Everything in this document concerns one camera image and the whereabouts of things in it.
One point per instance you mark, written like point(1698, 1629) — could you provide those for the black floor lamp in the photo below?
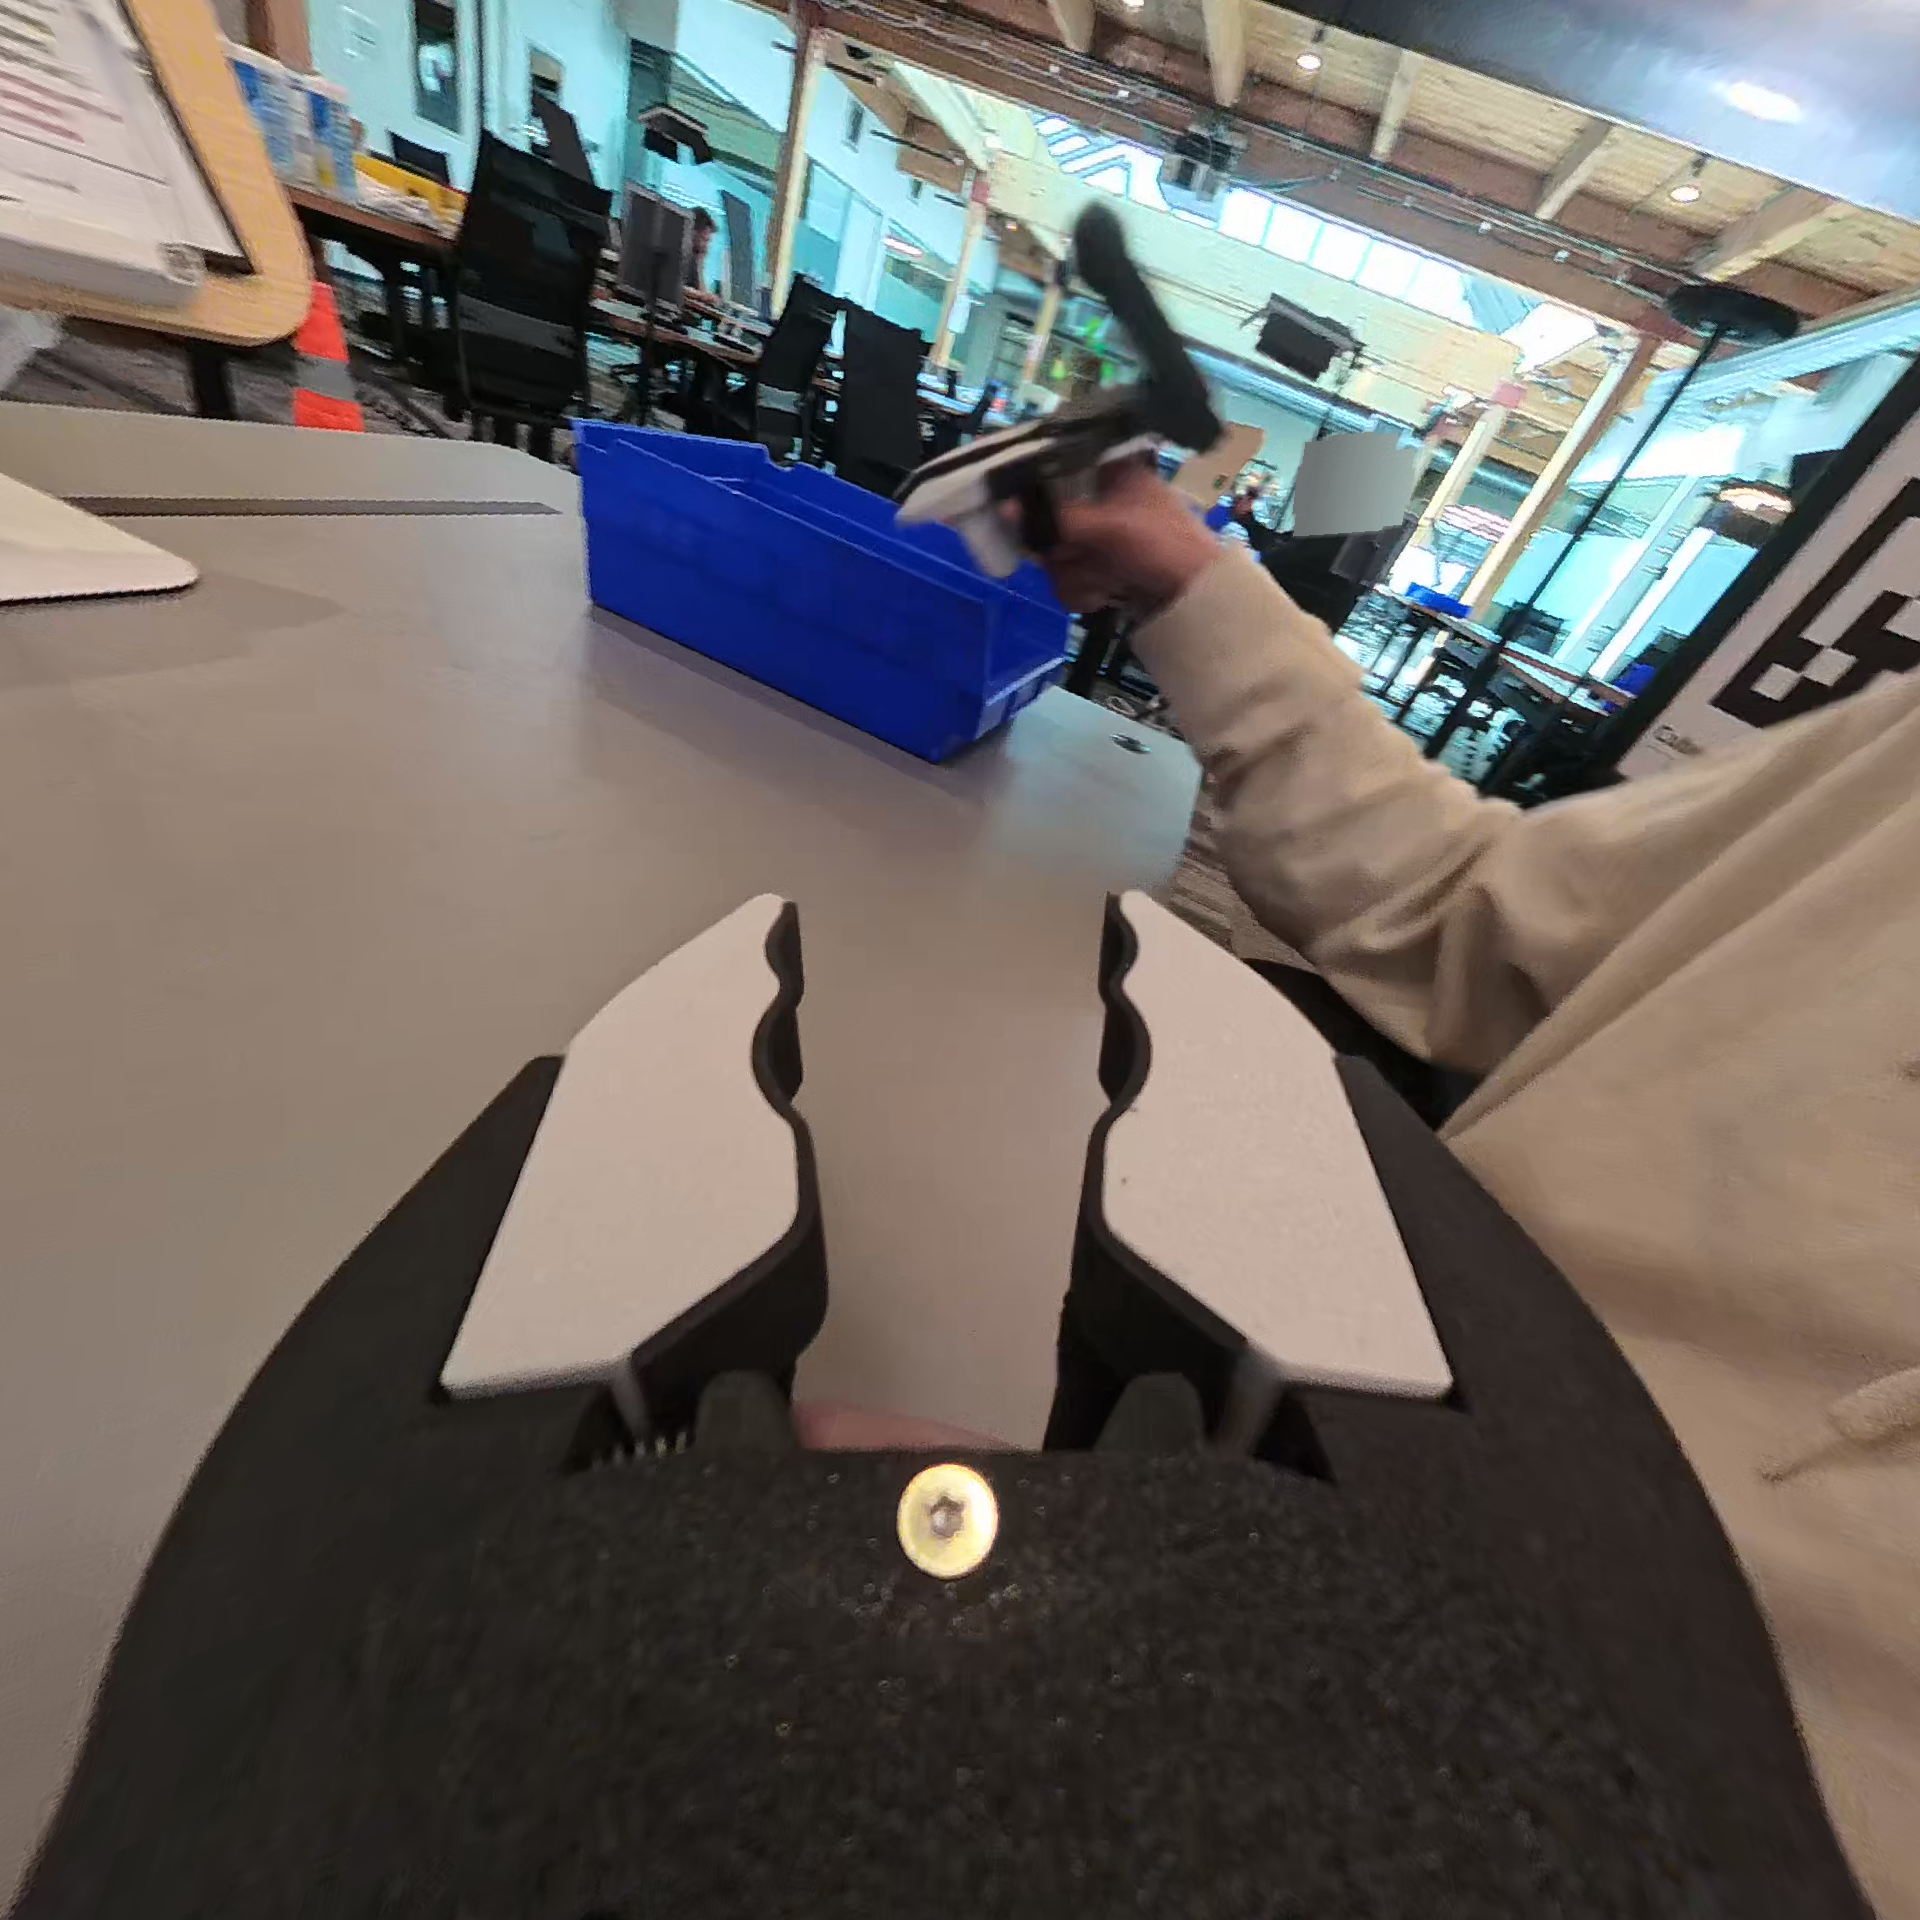
point(1731, 310)

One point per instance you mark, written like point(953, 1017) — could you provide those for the person's right forearm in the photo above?
point(1275, 782)

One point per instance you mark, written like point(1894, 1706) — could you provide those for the hanging black monitor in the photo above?
point(1305, 338)

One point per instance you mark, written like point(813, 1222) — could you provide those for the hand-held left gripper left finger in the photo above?
point(645, 1171)

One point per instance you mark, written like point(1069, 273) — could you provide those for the computer monitor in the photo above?
point(658, 250)

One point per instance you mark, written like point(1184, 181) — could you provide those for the blue plastic bin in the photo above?
point(783, 599)

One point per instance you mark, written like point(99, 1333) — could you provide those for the black office chair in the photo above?
point(796, 360)
point(525, 301)
point(885, 390)

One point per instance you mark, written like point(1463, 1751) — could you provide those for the person's right hand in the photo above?
point(1142, 540)

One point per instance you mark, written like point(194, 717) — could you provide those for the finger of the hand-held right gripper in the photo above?
point(975, 484)

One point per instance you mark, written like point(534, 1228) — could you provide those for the orange traffic cone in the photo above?
point(327, 378)

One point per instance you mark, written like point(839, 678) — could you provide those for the printed instruction sheet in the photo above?
point(89, 134)

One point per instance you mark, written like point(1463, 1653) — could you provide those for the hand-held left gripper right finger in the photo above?
point(1262, 1186)

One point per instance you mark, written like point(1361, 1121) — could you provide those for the stack of blue white cartons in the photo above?
point(292, 119)

